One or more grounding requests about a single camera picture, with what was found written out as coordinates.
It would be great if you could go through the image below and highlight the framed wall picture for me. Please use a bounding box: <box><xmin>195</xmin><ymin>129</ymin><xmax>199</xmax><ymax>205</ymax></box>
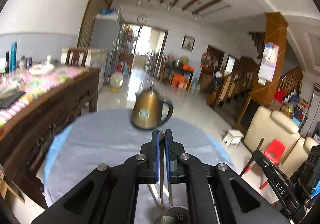
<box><xmin>182</xmin><ymin>35</ymin><xmax>195</xmax><ymax>51</ymax></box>

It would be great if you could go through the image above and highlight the wooden chair back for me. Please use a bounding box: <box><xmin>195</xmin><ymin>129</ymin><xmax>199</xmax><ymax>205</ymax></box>
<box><xmin>65</xmin><ymin>48</ymin><xmax>88</xmax><ymax>67</ymax></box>

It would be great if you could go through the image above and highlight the wall calendar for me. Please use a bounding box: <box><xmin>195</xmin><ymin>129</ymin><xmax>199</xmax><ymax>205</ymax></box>
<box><xmin>258</xmin><ymin>43</ymin><xmax>279</xmax><ymax>86</ymax></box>

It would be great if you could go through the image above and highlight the white yellow floor fan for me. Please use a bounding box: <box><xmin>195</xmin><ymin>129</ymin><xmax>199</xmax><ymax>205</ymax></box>
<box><xmin>110</xmin><ymin>72</ymin><xmax>124</xmax><ymax>92</ymax></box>

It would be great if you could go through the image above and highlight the grey refrigerator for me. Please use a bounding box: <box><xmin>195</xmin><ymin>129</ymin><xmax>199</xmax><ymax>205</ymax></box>
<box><xmin>89</xmin><ymin>13</ymin><xmax>123</xmax><ymax>91</ymax></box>

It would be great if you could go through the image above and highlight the red plastic child chair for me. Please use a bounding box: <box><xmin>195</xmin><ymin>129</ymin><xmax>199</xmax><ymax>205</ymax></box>
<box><xmin>240</xmin><ymin>139</ymin><xmax>286</xmax><ymax>176</ymax></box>

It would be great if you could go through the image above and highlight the gold electric kettle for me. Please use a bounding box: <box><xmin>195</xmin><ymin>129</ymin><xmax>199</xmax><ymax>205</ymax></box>
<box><xmin>130</xmin><ymin>86</ymin><xmax>174</xmax><ymax>130</ymax></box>

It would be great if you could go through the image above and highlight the dark metal chopstick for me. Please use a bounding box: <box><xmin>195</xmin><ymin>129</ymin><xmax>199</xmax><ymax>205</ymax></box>
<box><xmin>159</xmin><ymin>130</ymin><xmax>165</xmax><ymax>208</ymax></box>

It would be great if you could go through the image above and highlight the round wall clock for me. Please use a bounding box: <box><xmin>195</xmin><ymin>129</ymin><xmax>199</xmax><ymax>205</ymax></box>
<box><xmin>137</xmin><ymin>15</ymin><xmax>148</xmax><ymax>25</ymax></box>

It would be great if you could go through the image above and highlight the teal thermos bottle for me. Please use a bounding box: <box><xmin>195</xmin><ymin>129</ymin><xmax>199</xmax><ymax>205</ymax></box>
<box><xmin>10</xmin><ymin>42</ymin><xmax>17</xmax><ymax>72</ymax></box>

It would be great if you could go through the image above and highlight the cream leather armchair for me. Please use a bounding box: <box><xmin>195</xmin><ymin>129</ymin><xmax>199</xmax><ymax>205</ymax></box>
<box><xmin>244</xmin><ymin>106</ymin><xmax>317</xmax><ymax>177</ymax></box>

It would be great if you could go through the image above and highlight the orange crate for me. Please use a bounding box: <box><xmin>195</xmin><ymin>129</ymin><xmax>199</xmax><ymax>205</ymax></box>
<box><xmin>171</xmin><ymin>73</ymin><xmax>193</xmax><ymax>90</ymax></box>

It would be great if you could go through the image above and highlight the blue under cloth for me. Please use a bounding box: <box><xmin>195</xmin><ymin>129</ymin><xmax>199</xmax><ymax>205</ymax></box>
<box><xmin>43</xmin><ymin>123</ymin><xmax>74</xmax><ymax>185</ymax></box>

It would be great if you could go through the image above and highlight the black utensil holder cup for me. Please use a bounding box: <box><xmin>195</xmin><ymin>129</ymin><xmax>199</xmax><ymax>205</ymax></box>
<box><xmin>154</xmin><ymin>206</ymin><xmax>189</xmax><ymax>224</ymax></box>

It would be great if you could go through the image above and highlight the grey table cloth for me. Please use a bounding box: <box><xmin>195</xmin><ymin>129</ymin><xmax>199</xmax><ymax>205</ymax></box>
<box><xmin>43</xmin><ymin>109</ymin><xmax>234</xmax><ymax>224</ymax></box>

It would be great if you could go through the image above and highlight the small white stool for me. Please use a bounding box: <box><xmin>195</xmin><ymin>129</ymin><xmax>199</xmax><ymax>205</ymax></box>
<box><xmin>222</xmin><ymin>129</ymin><xmax>244</xmax><ymax>147</ymax></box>

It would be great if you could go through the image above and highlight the dark carved wooden sideboard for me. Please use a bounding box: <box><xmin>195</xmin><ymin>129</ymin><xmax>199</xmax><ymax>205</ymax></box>
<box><xmin>1</xmin><ymin>68</ymin><xmax>99</xmax><ymax>209</ymax></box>

